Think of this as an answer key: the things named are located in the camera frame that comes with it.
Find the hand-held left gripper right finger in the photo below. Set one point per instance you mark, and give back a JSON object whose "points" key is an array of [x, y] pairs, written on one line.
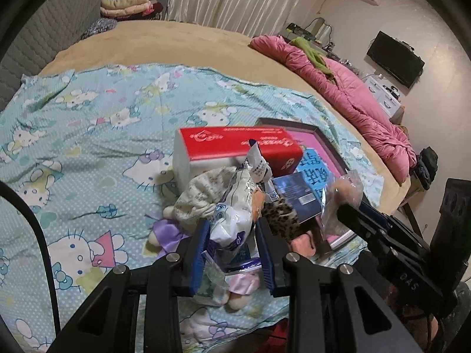
{"points": [[265, 261]]}

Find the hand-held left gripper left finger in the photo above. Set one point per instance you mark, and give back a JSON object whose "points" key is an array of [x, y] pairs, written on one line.
{"points": [[198, 261]]}

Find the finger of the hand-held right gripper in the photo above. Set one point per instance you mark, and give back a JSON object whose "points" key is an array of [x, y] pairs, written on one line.
{"points": [[373, 212], [362, 228]]}

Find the leopard print cloth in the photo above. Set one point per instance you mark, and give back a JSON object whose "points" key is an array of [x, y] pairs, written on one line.
{"points": [[281, 218]]}

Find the white plastic packet blue label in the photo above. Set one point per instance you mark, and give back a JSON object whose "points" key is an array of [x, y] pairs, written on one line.
{"points": [[235, 209]]}

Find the white star-print cloth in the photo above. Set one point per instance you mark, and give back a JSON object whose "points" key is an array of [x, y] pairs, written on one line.
{"points": [[200, 195]]}

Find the brown-edged cardboard box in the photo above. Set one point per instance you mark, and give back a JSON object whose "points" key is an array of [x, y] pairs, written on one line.
{"points": [[294, 123]]}

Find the pale green plastic packet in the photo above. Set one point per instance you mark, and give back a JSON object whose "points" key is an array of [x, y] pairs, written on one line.
{"points": [[213, 283]]}

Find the clear plastic bag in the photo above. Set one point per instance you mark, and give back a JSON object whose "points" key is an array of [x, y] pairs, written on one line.
{"points": [[340, 195]]}

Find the small pink cloth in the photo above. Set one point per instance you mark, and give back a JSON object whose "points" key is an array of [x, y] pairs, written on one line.
{"points": [[303, 245]]}

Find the plush doll in purple dress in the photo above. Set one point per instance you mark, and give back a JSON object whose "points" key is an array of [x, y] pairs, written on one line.
{"points": [[167, 233]]}

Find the black bag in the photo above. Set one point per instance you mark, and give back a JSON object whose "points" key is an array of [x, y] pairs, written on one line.
{"points": [[427, 165]]}

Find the dark blue book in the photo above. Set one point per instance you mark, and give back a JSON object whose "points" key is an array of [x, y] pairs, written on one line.
{"points": [[294, 195]]}

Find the pink book with blue panel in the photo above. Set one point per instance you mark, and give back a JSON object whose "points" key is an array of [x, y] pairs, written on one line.
{"points": [[320, 143]]}

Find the white drawer cabinet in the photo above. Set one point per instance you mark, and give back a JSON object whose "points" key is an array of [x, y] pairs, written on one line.
{"points": [[384, 93]]}

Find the red and white tissue box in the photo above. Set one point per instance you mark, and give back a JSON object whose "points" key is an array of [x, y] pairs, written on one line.
{"points": [[235, 143]]}

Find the pink quilt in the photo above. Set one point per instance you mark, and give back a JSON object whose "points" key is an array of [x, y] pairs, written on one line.
{"points": [[353, 92]]}

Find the light blue cat-print blanket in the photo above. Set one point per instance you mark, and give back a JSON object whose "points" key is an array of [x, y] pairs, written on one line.
{"points": [[92, 147]]}

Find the green cloth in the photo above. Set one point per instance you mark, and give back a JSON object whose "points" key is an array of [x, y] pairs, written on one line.
{"points": [[314, 54]]}

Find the cluttered desk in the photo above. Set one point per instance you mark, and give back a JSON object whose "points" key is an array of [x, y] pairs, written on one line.
{"points": [[300, 31]]}

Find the beige bed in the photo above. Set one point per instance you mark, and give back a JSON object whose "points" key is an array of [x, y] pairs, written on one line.
{"points": [[191, 46]]}

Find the white curtain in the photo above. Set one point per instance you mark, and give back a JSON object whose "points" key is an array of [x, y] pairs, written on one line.
{"points": [[235, 0]]}

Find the dark patterned pillow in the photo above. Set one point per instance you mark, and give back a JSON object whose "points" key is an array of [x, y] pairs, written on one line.
{"points": [[99, 27]]}

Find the pink folded blanket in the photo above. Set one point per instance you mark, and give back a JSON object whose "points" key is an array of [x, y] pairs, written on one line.
{"points": [[125, 11]]}

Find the cream folded blanket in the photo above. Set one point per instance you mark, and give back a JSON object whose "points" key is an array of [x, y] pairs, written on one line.
{"points": [[123, 2]]}

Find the grey quilted headboard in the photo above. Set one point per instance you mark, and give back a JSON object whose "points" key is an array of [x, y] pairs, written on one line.
{"points": [[44, 33]]}

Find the dark wooden bed frame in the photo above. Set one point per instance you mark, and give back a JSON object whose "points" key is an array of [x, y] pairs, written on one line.
{"points": [[410, 209]]}

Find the black wall television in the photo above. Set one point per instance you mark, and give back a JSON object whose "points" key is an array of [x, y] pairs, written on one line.
{"points": [[395, 59]]}

